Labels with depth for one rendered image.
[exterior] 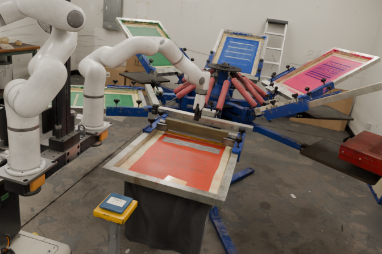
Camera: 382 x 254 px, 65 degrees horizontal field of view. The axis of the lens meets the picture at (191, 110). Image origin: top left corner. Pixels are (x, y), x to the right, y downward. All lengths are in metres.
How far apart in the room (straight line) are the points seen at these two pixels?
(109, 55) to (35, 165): 0.58
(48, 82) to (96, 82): 0.45
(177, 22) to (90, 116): 4.81
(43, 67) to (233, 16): 5.10
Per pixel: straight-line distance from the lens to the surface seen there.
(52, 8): 0.98
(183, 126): 1.88
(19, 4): 0.97
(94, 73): 1.40
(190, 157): 1.68
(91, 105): 1.45
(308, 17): 5.85
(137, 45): 1.45
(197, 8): 6.01
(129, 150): 1.63
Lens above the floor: 1.73
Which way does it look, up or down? 19 degrees down
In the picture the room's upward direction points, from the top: 8 degrees clockwise
